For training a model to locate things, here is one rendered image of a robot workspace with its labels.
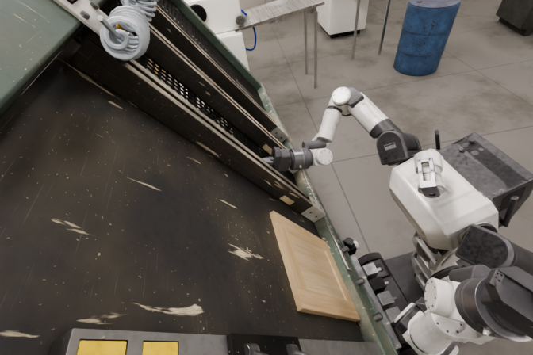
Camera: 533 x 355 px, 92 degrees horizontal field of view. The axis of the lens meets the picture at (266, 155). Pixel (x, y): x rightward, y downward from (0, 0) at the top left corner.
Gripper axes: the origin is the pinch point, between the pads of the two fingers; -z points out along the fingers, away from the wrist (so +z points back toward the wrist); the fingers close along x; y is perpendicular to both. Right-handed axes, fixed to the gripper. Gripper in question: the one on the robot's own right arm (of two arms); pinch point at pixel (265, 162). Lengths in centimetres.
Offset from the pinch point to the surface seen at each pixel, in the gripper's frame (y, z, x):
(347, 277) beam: 38, 28, -31
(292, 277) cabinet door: 43.7, -1.8, -4.0
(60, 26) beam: 18, -45, 53
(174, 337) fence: 60, -29, 28
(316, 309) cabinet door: 51, 4, -9
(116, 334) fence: 60, -34, 33
